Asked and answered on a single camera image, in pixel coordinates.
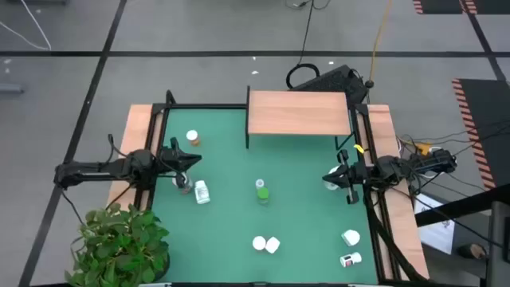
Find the green leafy plant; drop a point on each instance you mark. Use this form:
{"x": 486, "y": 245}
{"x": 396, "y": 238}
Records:
{"x": 119, "y": 247}

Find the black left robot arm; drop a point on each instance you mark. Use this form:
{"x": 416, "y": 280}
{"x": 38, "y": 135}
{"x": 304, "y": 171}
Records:
{"x": 91, "y": 171}

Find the grey floor block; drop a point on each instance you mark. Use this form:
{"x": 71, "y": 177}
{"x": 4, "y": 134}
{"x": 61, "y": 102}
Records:
{"x": 10, "y": 88}

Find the small white-capped bottle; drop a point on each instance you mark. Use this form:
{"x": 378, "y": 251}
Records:
{"x": 175, "y": 182}

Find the orange pill bottle white cap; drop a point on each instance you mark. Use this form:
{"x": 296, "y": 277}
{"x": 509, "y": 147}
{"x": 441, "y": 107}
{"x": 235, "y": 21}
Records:
{"x": 192, "y": 135}

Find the yellow tag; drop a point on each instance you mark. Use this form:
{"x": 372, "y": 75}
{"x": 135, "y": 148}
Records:
{"x": 358, "y": 148}

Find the white bottle red label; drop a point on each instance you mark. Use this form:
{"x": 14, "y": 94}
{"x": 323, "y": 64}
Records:
{"x": 350, "y": 259}

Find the large black hazard-striped mat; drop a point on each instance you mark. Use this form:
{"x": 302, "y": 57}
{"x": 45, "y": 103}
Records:
{"x": 490, "y": 119}

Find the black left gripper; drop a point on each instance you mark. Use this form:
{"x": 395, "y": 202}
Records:
{"x": 171, "y": 159}

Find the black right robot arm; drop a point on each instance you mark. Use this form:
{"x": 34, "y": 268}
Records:
{"x": 398, "y": 167}

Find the black plant pot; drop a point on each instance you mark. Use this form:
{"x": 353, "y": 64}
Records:
{"x": 166, "y": 266}

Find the white bottle grey-green label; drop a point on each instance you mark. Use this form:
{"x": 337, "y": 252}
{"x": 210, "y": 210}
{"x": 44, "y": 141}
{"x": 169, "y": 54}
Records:
{"x": 202, "y": 192}

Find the wooden shelf with black legs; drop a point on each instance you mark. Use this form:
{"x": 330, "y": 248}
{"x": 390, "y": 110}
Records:
{"x": 299, "y": 113}

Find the plain white bottle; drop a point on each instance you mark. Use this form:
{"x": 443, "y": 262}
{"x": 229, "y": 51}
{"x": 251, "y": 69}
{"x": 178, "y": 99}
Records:
{"x": 350, "y": 237}

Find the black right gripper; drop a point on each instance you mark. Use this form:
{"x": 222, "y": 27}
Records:
{"x": 352, "y": 175}

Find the grey stand post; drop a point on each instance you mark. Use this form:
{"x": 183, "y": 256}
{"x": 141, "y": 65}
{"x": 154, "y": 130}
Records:
{"x": 498, "y": 247}

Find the yellow power plug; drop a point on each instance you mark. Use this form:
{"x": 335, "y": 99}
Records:
{"x": 422, "y": 148}

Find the person's shoe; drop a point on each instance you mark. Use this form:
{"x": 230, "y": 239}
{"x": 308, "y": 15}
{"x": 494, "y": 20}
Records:
{"x": 472, "y": 251}

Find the small black hazard-striped mat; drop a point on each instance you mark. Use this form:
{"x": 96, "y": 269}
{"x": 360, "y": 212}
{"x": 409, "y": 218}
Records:
{"x": 442, "y": 5}
{"x": 490, "y": 5}

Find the black perforated computer case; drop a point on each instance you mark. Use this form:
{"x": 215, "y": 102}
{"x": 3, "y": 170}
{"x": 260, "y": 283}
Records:
{"x": 330, "y": 81}

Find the white printed sheet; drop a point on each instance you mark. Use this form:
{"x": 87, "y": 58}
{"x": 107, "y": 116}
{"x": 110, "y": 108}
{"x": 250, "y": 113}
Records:
{"x": 436, "y": 233}

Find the black stand beam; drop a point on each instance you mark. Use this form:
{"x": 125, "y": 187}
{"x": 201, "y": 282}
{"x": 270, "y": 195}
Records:
{"x": 462, "y": 207}

